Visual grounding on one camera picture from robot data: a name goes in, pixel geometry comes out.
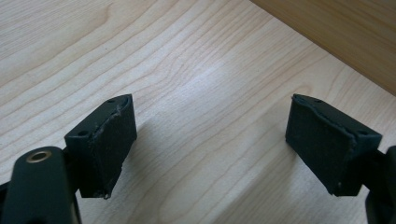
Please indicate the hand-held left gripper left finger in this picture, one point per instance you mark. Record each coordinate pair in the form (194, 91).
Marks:
(102, 146)

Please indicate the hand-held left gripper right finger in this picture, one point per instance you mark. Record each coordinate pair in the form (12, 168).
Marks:
(323, 143)

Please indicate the wooden tea box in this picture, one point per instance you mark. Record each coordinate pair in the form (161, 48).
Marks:
(351, 28)

